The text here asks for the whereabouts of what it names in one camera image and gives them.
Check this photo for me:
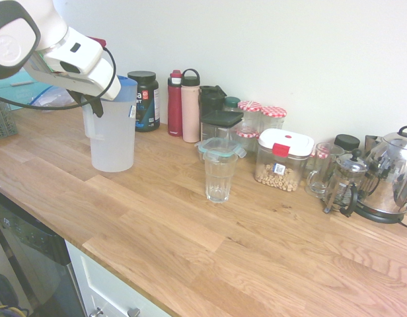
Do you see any clear zip plastic bag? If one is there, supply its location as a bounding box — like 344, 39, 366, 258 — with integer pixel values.
27, 85, 79, 112

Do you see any red water bottle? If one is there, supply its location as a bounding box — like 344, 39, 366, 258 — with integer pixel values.
166, 69, 184, 137

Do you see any clear glass mug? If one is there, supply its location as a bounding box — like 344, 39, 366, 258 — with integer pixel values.
305, 142, 337, 199

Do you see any glass french press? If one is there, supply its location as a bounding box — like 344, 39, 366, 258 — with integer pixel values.
323, 148, 370, 218

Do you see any glass jar green lid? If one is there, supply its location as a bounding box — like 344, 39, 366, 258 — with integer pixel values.
223, 96, 242, 114

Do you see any clear drinking glass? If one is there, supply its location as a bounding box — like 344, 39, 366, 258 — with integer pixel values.
203, 148, 239, 204

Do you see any black shaker bottle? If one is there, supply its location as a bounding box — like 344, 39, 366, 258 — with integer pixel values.
198, 85, 228, 116

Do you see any translucent plastic pitcher blue lid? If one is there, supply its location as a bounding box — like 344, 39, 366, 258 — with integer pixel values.
82, 75, 137, 173

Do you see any black Vega protein tub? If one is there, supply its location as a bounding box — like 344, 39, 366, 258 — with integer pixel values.
127, 70, 161, 133

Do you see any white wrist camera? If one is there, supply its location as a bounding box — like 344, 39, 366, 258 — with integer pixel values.
43, 28, 107, 76

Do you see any white cabinet drawer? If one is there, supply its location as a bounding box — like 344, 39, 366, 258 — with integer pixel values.
64, 240, 173, 317

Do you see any black dishwasher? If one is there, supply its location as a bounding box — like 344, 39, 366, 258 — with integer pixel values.
0, 188, 87, 317

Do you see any stainless steel electric kettle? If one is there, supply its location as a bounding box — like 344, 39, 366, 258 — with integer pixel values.
353, 125, 407, 225

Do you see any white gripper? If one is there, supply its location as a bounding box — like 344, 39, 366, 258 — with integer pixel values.
23, 57, 122, 119

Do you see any clear canister black square lid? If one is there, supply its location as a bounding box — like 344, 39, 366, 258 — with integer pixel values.
200, 110, 245, 147

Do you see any glass container teal lid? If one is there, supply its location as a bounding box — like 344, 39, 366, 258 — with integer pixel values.
198, 137, 248, 163

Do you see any small jar red checked lid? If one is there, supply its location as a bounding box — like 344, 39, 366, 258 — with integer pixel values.
235, 127, 260, 153
317, 145, 333, 166

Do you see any glass jar black lid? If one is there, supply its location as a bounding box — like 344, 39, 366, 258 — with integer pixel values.
333, 133, 361, 155

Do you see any pink bottle black lid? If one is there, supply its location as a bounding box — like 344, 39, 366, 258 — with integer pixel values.
180, 68, 202, 144

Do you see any teal bread box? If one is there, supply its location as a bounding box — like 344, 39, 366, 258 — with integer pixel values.
0, 70, 56, 110

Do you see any cereal container white red lid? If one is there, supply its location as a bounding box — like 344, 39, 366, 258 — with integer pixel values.
254, 128, 315, 194

